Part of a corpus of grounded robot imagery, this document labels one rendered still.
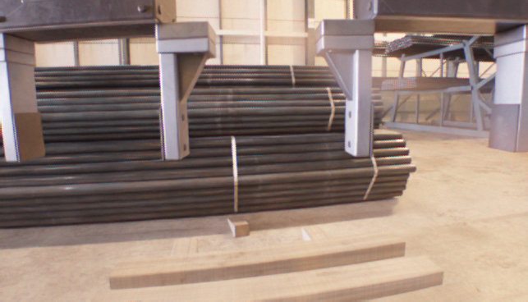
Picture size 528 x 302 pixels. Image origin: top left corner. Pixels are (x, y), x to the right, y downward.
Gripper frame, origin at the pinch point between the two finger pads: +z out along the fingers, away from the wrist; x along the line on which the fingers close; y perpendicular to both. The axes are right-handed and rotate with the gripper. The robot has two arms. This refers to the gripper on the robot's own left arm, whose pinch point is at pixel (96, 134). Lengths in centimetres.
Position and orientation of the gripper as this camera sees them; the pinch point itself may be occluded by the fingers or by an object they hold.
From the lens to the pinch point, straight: 25.0
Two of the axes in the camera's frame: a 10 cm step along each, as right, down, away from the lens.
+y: 0.0, -1.2, 9.9
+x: -10.0, 0.2, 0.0
